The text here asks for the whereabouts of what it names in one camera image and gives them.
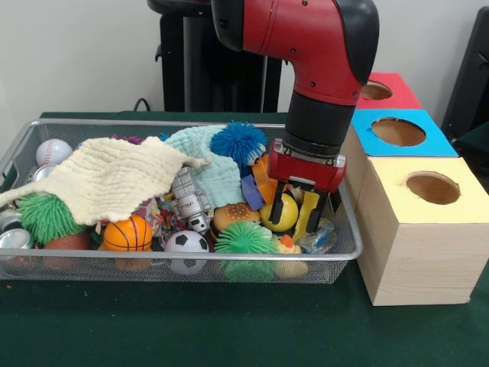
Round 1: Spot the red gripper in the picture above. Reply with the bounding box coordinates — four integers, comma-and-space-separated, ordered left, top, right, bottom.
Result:
267, 141, 348, 234

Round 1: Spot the yellow block toy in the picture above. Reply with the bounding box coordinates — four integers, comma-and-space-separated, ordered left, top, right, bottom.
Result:
293, 190, 320, 235

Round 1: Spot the cream knitted cloth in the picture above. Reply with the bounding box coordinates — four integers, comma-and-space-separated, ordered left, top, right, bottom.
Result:
0, 136, 211, 226

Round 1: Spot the wooden box with three holes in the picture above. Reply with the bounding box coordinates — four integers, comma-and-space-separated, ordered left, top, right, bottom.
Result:
338, 72, 489, 307

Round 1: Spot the shallow mesh bin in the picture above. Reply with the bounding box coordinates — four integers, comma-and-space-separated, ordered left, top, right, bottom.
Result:
0, 118, 364, 286

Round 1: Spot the yellow ball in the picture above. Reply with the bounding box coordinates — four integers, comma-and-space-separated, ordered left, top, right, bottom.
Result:
259, 192, 300, 233

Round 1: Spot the green spiky ball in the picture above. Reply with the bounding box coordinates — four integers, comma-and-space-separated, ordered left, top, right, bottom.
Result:
213, 221, 283, 282
17, 193, 87, 245

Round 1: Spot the light blue knitted cloth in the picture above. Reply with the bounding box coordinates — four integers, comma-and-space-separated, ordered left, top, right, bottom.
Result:
164, 124, 248, 209

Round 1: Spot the blue spiky ball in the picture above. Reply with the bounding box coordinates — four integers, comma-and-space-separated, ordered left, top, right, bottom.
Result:
209, 121, 269, 167

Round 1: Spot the small soccer ball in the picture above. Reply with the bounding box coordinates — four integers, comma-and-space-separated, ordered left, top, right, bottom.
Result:
164, 229, 211, 276

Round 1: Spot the small orange basketball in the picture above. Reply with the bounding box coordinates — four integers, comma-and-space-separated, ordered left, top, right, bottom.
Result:
102, 213, 154, 253

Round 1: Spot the dark green side tablecloth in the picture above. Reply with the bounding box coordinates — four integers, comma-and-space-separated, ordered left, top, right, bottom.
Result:
450, 122, 489, 161

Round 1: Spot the white baseball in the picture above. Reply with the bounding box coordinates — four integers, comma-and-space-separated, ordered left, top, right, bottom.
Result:
35, 138, 73, 168

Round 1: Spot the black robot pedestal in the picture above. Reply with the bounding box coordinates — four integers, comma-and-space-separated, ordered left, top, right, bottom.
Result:
147, 0, 286, 114

